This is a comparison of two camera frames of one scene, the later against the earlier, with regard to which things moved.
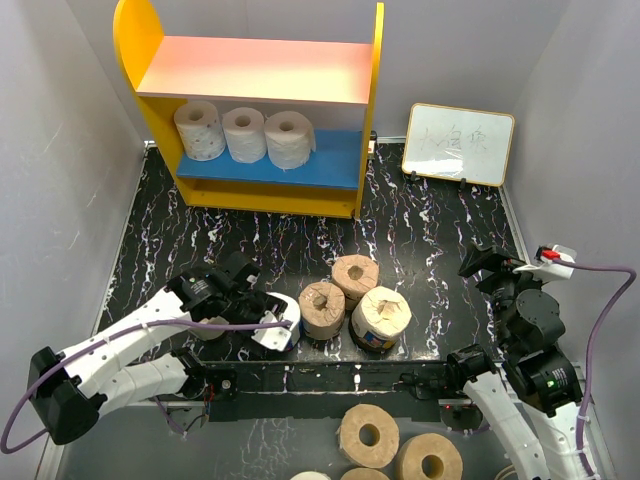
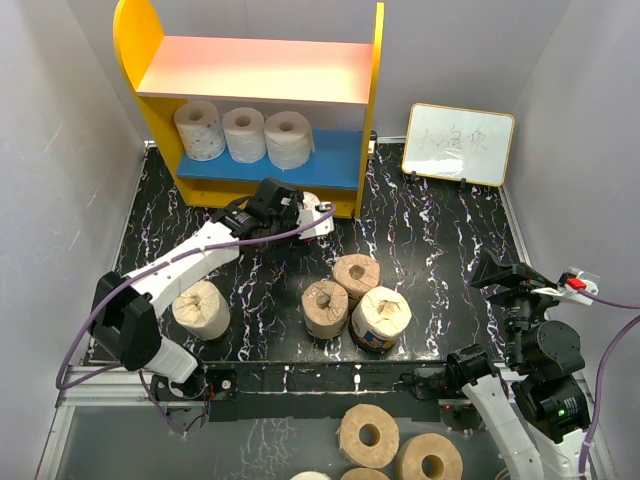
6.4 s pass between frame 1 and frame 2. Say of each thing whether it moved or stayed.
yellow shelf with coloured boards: stayed
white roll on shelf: stayed
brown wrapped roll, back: stayed
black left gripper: moved
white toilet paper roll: stayed
